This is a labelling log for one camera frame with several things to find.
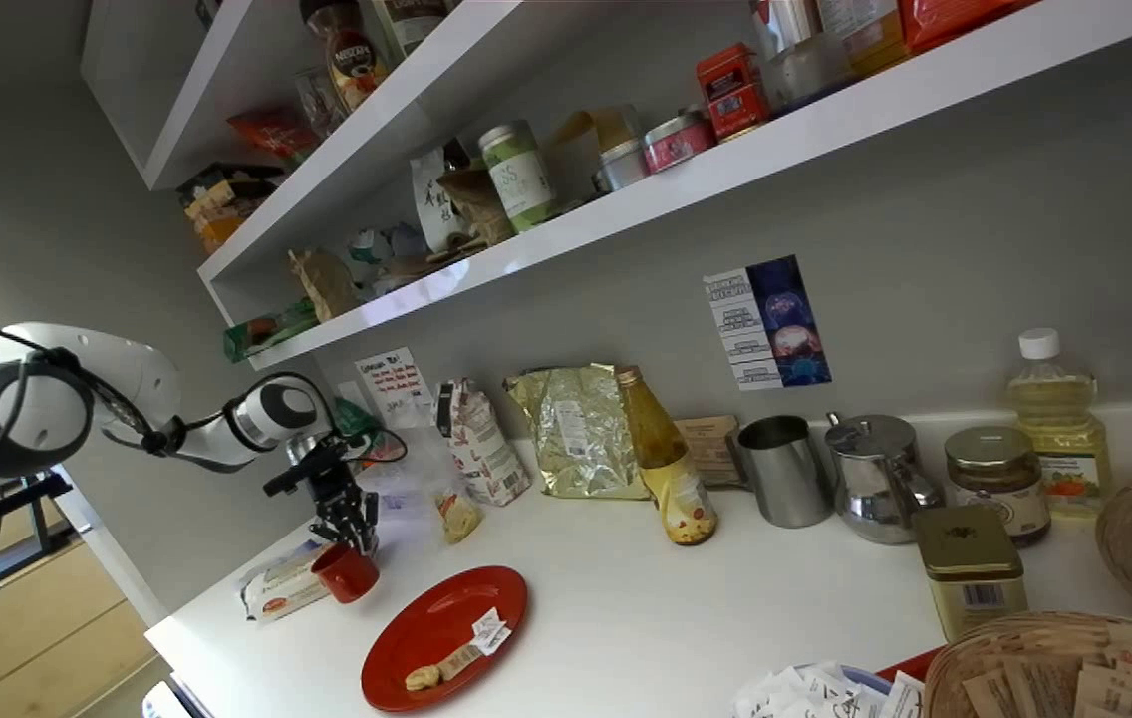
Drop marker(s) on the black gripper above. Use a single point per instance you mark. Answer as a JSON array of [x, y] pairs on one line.
[[325, 476]]

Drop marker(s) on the red cup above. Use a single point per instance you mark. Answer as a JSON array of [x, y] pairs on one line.
[[350, 574]]

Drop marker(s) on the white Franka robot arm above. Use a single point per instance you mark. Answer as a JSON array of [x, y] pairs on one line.
[[99, 399]]

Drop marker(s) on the steel cup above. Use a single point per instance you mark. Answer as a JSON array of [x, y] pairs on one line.
[[786, 472]]

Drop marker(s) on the white flat box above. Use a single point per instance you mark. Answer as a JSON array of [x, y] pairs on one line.
[[279, 589]]

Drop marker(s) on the cookie in clear bag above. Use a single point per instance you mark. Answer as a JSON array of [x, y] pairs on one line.
[[455, 513]]

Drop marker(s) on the red round plate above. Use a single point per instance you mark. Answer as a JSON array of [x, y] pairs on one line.
[[439, 625]]

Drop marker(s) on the handwritten tea sign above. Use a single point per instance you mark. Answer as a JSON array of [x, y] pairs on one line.
[[390, 387]]

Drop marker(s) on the white red printed bag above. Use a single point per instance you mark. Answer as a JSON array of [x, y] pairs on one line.
[[483, 443]]

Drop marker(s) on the cookie on plate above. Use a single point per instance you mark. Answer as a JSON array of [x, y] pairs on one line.
[[439, 666]]

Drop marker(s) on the white paper tag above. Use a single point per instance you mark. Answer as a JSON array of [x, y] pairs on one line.
[[490, 632]]

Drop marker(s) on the green packet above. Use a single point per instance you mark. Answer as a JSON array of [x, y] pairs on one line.
[[267, 331]]

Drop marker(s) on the brown paper bag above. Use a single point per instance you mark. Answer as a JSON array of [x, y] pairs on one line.
[[320, 286]]

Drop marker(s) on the gold foil bag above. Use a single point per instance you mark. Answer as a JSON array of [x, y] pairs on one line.
[[578, 432]]

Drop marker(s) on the clear plastic bag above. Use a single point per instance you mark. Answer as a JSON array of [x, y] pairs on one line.
[[388, 257]]

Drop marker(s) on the yellow bottle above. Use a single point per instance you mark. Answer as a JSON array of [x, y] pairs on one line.
[[671, 472]]

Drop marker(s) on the white black printed carton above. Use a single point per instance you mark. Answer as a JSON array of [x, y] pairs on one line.
[[439, 199]]

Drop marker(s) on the yellow packages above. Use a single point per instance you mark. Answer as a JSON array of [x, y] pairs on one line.
[[215, 210]]

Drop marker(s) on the brown card box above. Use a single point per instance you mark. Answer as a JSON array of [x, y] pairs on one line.
[[709, 453]]

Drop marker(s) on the green lid jar white label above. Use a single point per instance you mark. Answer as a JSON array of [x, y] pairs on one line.
[[515, 178]]

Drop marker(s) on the red snack packet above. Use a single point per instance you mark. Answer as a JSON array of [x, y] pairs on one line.
[[273, 133]]

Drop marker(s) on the tan brown jar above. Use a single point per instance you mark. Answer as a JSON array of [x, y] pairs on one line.
[[586, 145]]

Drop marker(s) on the blue white carton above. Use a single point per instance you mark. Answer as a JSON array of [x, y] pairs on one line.
[[768, 326]]

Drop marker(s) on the dark lid jars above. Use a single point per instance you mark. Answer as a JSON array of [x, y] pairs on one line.
[[344, 52]]

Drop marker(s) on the white tea sachets pile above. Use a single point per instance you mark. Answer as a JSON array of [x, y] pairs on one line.
[[831, 691]]

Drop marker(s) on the steel pitcher with lid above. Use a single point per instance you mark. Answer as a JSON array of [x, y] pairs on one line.
[[878, 479]]

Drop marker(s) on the red tray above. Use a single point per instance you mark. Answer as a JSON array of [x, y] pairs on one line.
[[907, 665]]

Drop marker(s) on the red box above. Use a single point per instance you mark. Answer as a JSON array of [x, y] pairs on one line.
[[729, 88]]

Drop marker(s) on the gold tin box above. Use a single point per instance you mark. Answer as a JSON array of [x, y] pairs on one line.
[[971, 572]]

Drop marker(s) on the glass jar gold lid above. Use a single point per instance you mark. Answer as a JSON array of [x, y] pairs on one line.
[[996, 479]]

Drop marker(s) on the clear glass jar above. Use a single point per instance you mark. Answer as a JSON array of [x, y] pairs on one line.
[[802, 63]]

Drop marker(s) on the cooking oil bottle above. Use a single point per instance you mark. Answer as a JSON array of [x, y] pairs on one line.
[[1059, 423]]

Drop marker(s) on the wicker basket with sachets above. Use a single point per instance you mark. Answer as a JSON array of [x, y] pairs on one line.
[[1071, 673]]

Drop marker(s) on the orange box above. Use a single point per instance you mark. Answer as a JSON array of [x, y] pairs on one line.
[[956, 20]]

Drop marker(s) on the white wall shelf unit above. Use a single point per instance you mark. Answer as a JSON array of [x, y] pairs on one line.
[[728, 172]]

